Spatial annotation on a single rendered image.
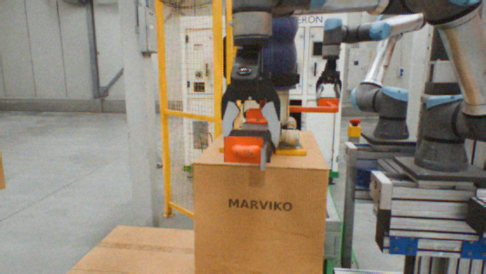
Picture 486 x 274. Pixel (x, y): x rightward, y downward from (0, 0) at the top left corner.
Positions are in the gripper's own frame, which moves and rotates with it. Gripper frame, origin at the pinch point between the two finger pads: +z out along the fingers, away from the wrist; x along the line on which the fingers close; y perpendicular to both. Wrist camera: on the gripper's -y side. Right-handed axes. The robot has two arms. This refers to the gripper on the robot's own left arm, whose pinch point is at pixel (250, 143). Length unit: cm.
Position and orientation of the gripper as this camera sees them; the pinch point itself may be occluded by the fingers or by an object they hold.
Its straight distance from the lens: 65.7
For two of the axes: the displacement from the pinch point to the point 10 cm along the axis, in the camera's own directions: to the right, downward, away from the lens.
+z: 0.1, 9.8, 2.0
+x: -9.9, -0.2, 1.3
